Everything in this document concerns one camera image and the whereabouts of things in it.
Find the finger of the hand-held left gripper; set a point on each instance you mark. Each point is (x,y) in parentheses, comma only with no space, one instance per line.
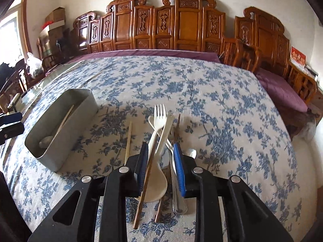
(12,132)
(11,118)

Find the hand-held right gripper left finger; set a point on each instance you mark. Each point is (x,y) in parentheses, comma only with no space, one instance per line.
(144,161)

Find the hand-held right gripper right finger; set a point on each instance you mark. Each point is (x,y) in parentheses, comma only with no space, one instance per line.
(179,169)

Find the large white plastic spoon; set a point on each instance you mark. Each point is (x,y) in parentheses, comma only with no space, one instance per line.
(154,184)

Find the small stainless steel spoon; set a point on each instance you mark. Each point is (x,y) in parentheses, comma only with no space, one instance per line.
(46,142)

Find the white plastic fork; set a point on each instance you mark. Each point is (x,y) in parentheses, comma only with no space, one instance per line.
(159,117)

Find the grey utensil container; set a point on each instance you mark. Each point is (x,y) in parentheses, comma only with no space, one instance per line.
(75,121)

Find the black bag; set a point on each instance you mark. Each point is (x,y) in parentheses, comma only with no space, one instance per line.
(6,73)

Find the white plastic bag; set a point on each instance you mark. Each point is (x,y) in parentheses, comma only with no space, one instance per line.
(34,64)

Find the dark clothing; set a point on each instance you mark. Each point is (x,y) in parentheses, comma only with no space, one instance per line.
(10,206)

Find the blue floral tablecloth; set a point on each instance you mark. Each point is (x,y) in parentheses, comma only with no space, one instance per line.
(201,93)

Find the window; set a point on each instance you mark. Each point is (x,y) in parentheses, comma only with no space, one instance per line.
(10,37)

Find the cardboard box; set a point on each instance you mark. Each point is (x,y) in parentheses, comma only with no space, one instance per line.
(56,37)
(56,15)

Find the dark carved wooden armchair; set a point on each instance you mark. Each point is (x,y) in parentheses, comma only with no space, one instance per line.
(84,35)

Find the short purple seat cushion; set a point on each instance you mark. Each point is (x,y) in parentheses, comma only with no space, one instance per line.
(280,88)

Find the brown furry thing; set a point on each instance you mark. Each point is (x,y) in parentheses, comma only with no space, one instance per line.
(300,121)

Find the wooden dining chair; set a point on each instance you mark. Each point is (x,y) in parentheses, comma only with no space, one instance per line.
(239,53)

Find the short carved wooden sofa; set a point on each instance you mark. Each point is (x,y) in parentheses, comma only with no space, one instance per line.
(267,37)

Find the red gift box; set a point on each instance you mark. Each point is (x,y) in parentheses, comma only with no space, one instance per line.
(297,56)

